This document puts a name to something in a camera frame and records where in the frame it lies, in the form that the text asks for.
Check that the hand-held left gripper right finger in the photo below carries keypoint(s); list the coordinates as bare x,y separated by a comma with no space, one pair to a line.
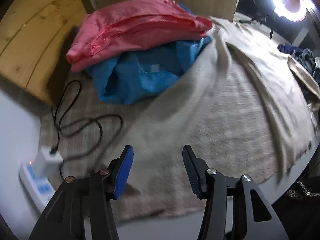
193,175

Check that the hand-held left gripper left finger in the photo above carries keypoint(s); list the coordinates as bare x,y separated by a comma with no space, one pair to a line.
122,175

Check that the cream knitted sweater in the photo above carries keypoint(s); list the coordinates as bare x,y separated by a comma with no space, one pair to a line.
225,105

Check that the pile of dark blue clothes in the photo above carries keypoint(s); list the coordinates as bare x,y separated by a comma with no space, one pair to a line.
306,60

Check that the white charger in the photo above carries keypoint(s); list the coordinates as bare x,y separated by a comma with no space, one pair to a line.
46,160

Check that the white power strip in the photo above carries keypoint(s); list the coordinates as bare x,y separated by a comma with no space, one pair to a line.
32,182

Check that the blue folded garment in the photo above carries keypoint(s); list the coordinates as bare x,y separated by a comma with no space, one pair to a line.
140,80

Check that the pink folded garment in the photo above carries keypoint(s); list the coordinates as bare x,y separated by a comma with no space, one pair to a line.
140,22

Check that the wooden headboard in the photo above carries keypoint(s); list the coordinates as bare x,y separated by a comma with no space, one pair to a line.
32,42

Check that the white crumpled cloth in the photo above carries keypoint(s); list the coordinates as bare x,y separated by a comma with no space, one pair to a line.
317,63

